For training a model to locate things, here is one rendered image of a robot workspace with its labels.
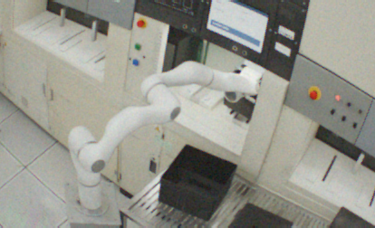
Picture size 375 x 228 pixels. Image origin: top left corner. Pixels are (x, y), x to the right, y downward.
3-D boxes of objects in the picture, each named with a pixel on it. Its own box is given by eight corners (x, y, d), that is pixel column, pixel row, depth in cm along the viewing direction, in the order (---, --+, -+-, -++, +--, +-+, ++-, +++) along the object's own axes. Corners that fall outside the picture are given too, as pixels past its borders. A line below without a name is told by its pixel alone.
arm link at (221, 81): (226, 63, 201) (261, 80, 224) (197, 67, 211) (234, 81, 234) (225, 84, 200) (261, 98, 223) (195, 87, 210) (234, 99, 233)
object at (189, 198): (180, 167, 242) (186, 143, 232) (230, 187, 236) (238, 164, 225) (156, 200, 222) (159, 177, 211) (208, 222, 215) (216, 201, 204)
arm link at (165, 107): (77, 156, 196) (93, 182, 186) (67, 142, 186) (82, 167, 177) (167, 93, 208) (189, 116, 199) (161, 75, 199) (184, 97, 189)
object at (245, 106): (219, 108, 261) (227, 61, 240) (239, 90, 274) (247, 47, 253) (255, 130, 252) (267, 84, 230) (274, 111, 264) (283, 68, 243)
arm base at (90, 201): (74, 215, 203) (71, 192, 192) (72, 187, 217) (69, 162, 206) (111, 216, 208) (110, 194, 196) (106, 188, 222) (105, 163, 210)
